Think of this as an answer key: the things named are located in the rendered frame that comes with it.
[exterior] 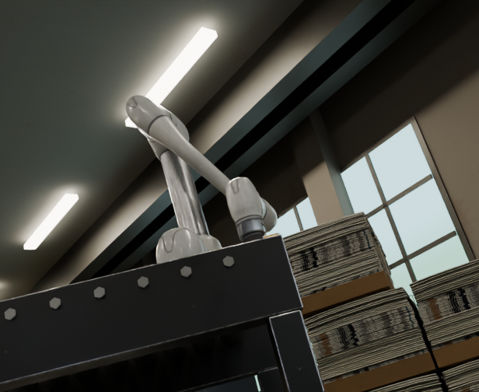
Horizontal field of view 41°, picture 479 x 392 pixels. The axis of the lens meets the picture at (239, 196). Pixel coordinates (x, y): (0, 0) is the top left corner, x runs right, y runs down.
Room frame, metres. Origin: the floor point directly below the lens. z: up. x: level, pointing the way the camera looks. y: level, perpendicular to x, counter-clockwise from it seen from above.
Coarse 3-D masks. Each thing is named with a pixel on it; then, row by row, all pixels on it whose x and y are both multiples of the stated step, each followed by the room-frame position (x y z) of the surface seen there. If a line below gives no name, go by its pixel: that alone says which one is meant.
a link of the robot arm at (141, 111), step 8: (136, 96) 1.98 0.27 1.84; (144, 96) 1.99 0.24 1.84; (128, 104) 1.99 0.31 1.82; (136, 104) 1.97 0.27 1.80; (144, 104) 1.96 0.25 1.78; (152, 104) 1.97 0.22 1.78; (128, 112) 1.99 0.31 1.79; (136, 112) 1.96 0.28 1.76; (144, 112) 1.95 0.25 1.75; (152, 112) 1.95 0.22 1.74; (160, 112) 1.96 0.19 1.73; (168, 112) 2.06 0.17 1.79; (136, 120) 1.98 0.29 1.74; (144, 120) 1.96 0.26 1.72; (152, 120) 1.95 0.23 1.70; (144, 128) 1.98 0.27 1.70
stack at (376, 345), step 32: (416, 288) 1.65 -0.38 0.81; (448, 288) 1.63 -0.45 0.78; (320, 320) 1.72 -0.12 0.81; (352, 320) 1.69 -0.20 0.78; (384, 320) 1.68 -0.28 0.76; (416, 320) 1.66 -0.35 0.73; (448, 320) 1.64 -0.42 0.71; (320, 352) 1.72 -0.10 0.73; (352, 352) 1.70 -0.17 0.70; (384, 352) 1.68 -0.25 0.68; (416, 352) 1.67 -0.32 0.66; (384, 384) 1.69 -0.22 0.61; (416, 384) 1.67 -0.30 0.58; (448, 384) 1.65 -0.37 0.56
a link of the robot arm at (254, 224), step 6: (252, 216) 1.89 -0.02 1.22; (258, 216) 1.91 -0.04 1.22; (240, 222) 1.90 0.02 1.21; (246, 222) 1.89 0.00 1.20; (252, 222) 1.89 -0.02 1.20; (258, 222) 1.90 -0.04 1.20; (240, 228) 1.90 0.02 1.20; (246, 228) 1.89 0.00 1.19; (252, 228) 1.89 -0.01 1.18; (258, 228) 1.90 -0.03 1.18; (264, 228) 1.94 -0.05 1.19; (240, 234) 1.91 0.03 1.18; (246, 234) 1.90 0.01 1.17; (252, 234) 1.90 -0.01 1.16; (264, 234) 1.95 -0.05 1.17
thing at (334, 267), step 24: (360, 216) 1.66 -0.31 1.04; (288, 240) 1.71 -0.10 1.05; (312, 240) 1.70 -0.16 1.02; (336, 240) 1.69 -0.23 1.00; (360, 240) 1.67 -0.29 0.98; (312, 264) 1.71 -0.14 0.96; (336, 264) 1.69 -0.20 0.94; (360, 264) 1.68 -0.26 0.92; (312, 288) 1.71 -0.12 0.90; (384, 288) 1.67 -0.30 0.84; (312, 312) 1.72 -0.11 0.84
